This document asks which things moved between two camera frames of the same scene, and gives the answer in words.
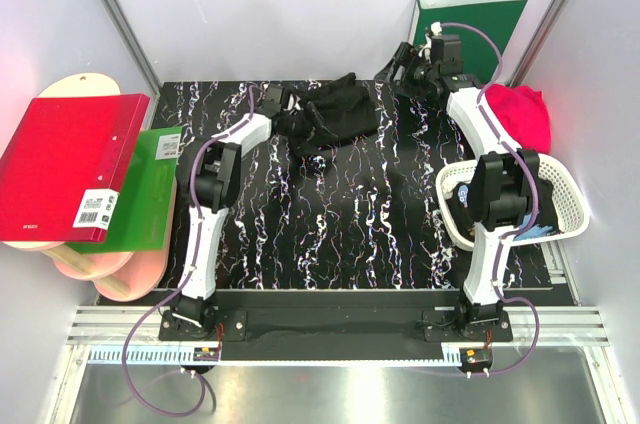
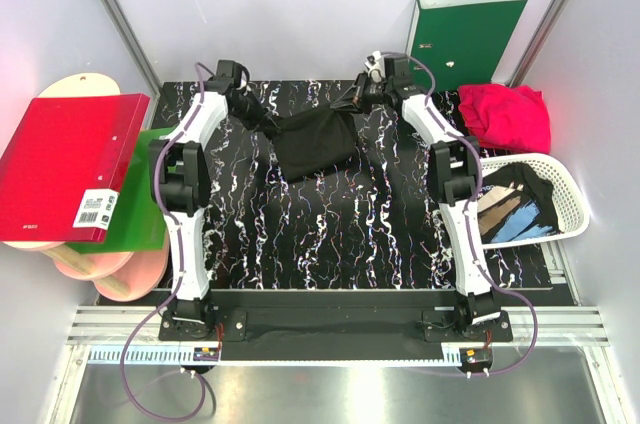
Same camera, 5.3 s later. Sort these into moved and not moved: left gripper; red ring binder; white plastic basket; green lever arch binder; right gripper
Moved: left gripper; right gripper
Not moved: white plastic basket; red ring binder; green lever arch binder
